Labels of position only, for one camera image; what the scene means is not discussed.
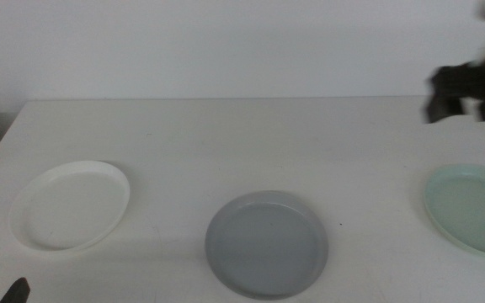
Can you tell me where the white shallow bowl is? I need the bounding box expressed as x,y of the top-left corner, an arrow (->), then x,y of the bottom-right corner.
8,160 -> 131,253

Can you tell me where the mint green shallow bowl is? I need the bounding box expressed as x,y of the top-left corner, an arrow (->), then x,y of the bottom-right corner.
423,163 -> 485,258

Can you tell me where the grey shallow bowl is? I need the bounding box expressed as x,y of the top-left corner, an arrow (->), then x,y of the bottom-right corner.
205,189 -> 329,300

